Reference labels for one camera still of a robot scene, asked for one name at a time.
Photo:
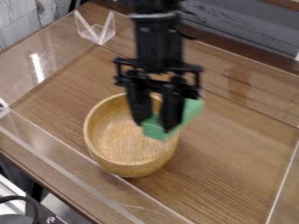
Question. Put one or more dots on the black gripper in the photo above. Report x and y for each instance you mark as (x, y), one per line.
(158, 69)

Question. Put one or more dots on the green rectangular block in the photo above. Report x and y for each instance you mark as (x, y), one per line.
(159, 132)

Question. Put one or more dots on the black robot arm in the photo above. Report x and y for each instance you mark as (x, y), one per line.
(151, 7)

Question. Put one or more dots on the brown wooden bowl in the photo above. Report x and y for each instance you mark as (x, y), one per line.
(116, 143)

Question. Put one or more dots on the clear acrylic corner bracket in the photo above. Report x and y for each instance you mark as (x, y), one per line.
(99, 34)

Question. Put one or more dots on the clear acrylic tray wall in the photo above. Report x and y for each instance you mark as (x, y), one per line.
(190, 145)

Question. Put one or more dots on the black metal base bracket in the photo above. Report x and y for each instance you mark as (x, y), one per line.
(47, 216)

